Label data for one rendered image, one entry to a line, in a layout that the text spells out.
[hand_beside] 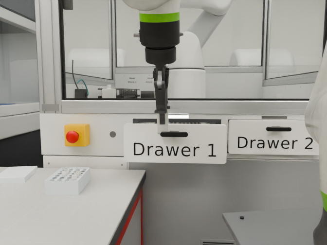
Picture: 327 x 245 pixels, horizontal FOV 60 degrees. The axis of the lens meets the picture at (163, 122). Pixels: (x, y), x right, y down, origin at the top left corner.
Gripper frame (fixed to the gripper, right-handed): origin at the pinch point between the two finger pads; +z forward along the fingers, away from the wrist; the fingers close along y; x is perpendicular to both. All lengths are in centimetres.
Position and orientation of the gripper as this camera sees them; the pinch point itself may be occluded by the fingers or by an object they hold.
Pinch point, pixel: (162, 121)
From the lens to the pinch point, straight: 76.5
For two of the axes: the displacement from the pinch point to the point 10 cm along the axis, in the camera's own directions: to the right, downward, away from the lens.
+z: 0.3, 9.0, 4.4
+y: -0.7, 4.4, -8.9
